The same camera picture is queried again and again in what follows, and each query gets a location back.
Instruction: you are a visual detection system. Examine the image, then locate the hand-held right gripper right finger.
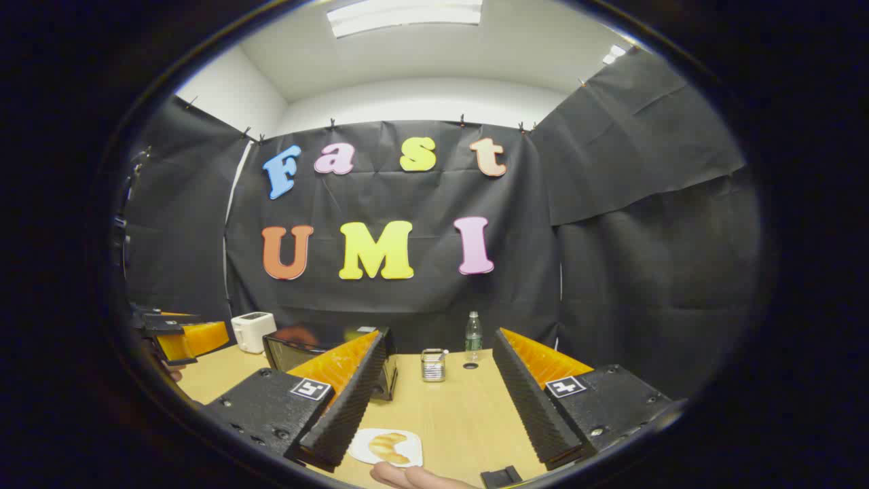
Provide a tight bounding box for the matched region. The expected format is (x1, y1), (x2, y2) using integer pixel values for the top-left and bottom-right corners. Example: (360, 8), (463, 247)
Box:
(492, 327), (685, 471)

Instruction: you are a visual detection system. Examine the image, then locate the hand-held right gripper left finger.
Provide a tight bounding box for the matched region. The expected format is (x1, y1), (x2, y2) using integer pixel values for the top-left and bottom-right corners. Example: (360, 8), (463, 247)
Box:
(202, 329), (390, 473)

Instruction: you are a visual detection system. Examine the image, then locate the golden croissant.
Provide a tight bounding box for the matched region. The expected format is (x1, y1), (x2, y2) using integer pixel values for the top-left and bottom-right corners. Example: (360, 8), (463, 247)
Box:
(368, 433), (411, 465)

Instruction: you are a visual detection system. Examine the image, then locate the black electric oven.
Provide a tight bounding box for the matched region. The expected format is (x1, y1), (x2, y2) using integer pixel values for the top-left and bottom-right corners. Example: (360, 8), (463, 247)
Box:
(263, 326), (398, 401)

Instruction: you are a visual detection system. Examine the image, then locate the white square plate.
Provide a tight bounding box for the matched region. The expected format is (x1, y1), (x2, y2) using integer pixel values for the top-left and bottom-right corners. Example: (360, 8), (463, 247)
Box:
(348, 428), (424, 469)

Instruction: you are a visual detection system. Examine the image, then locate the white toaster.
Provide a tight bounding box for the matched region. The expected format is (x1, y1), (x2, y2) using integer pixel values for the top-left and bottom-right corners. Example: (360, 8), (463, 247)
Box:
(231, 312), (278, 355)

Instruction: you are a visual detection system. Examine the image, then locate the clear water bottle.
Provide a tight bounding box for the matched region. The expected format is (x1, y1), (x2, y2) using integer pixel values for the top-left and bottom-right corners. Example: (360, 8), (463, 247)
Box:
(465, 311), (484, 363)

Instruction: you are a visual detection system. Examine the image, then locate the black backdrop cloth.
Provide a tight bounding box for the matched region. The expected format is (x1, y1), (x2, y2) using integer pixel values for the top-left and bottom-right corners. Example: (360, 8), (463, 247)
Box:
(122, 48), (761, 401)

